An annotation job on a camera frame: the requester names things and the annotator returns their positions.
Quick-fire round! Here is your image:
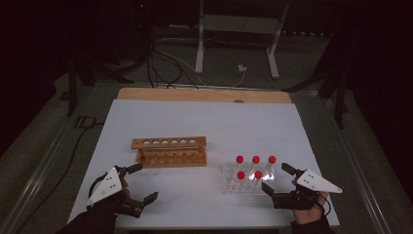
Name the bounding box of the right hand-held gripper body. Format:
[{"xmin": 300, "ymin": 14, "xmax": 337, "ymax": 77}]
[{"xmin": 272, "ymin": 169, "xmax": 344, "ymax": 211}]

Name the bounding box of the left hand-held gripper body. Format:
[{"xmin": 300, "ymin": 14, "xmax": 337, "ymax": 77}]
[{"xmin": 86, "ymin": 165, "xmax": 146, "ymax": 218}]

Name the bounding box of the red-capped clear tube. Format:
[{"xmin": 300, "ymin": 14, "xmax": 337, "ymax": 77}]
[
  {"xmin": 247, "ymin": 170, "xmax": 264, "ymax": 193},
  {"xmin": 264, "ymin": 155, "xmax": 278, "ymax": 178},
  {"xmin": 234, "ymin": 155, "xmax": 245, "ymax": 178},
  {"xmin": 234, "ymin": 171, "xmax": 246, "ymax": 193},
  {"xmin": 249, "ymin": 155, "xmax": 261, "ymax": 176}
]

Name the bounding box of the clear plastic tube rack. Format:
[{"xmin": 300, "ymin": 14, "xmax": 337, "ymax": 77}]
[{"xmin": 222, "ymin": 162, "xmax": 277, "ymax": 196}]

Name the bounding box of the wooden test tube rack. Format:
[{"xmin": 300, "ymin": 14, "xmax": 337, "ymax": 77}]
[{"xmin": 131, "ymin": 136, "xmax": 207, "ymax": 169}]

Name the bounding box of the person's left hand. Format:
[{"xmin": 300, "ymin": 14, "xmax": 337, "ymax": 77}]
[{"xmin": 120, "ymin": 185, "xmax": 132, "ymax": 204}]

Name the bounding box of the person's right hand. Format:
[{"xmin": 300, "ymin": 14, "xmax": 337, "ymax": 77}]
[{"xmin": 291, "ymin": 191, "xmax": 329, "ymax": 226}]

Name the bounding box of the black tripod stand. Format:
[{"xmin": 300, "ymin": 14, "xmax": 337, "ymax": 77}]
[
  {"xmin": 282, "ymin": 64, "xmax": 351, "ymax": 130},
  {"xmin": 66, "ymin": 55, "xmax": 135, "ymax": 117}
]

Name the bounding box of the white table mat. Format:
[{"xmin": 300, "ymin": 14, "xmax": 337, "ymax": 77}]
[{"xmin": 67, "ymin": 98, "xmax": 340, "ymax": 230}]

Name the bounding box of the grey metal stand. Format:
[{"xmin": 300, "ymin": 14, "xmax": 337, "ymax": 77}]
[{"xmin": 194, "ymin": 0, "xmax": 290, "ymax": 80}]

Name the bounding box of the black floor cable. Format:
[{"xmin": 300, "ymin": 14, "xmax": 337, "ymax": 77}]
[{"xmin": 19, "ymin": 121, "xmax": 105, "ymax": 228}]

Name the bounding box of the black cables bundle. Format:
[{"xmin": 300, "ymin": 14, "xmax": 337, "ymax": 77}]
[{"xmin": 145, "ymin": 42, "xmax": 200, "ymax": 90}]

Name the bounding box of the white cable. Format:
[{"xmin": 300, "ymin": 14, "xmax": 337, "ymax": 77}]
[{"xmin": 227, "ymin": 70, "xmax": 247, "ymax": 88}]

